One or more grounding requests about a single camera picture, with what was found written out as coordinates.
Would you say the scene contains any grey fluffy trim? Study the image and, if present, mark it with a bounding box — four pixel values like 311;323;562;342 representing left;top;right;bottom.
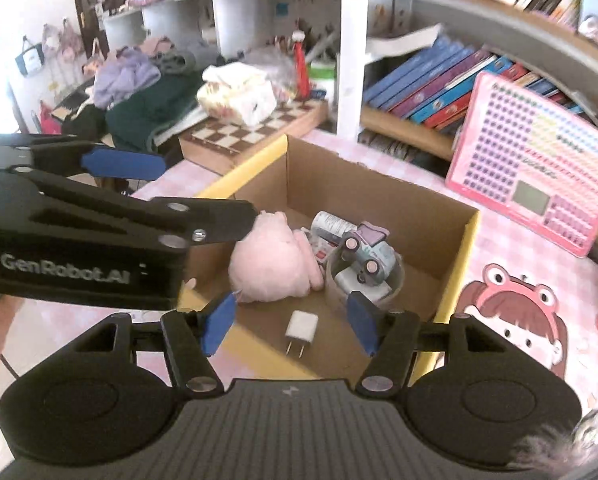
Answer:
509;400;598;480

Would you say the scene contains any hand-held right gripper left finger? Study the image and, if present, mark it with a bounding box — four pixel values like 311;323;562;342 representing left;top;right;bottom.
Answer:
74;292;237;401

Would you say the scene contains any pile of clothes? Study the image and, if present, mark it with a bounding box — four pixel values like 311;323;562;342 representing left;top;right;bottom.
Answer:
62;35;221;154

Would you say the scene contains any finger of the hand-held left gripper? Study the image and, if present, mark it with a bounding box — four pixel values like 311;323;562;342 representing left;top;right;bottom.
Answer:
0;169;258;257
0;133;166;181

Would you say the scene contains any yellow cardboard box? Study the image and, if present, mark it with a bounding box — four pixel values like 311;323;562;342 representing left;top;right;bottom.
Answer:
179;132;482;382

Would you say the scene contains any small white charger plug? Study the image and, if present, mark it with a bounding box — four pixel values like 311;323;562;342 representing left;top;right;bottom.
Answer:
284;310;320;361

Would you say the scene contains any white green container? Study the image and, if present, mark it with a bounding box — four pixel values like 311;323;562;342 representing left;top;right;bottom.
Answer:
309;60;339;109

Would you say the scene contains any pink plush pig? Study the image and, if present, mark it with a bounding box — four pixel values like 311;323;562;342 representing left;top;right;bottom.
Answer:
228;210;326;304

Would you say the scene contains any grey toy car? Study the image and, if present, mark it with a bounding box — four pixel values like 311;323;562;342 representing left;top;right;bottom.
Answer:
336;222;398;286

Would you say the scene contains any black cable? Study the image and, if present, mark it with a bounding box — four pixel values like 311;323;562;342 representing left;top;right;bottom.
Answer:
0;352;23;382

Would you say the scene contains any row of blue books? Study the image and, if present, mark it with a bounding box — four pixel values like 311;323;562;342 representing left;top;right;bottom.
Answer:
361;35;570;129

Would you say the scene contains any wooden chessboard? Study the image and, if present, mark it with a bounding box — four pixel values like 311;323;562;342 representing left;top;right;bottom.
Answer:
178;100;330;176

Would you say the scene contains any red tassel pen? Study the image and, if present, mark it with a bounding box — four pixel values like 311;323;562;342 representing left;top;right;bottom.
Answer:
291;30;313;101

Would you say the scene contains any blue tote bag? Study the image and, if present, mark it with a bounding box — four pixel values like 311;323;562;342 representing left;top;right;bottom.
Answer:
14;35;48;79

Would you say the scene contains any pink learning pad toy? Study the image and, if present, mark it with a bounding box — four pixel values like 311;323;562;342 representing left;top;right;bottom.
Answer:
445;71;598;260

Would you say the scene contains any floral tissue box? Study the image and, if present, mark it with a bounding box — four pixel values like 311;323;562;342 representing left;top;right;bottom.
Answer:
196;62;279;126

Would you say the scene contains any small white red packet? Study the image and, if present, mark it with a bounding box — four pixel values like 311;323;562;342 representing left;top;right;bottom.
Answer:
309;232;340;266

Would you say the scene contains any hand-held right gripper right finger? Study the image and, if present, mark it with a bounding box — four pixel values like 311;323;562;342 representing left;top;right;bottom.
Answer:
346;292;510;398

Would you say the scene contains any pink checked tablecloth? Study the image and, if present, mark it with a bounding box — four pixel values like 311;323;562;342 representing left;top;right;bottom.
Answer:
129;127;598;413

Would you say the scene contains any clear tape roll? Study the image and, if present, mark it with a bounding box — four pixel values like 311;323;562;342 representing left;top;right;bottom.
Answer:
324;244;408;312

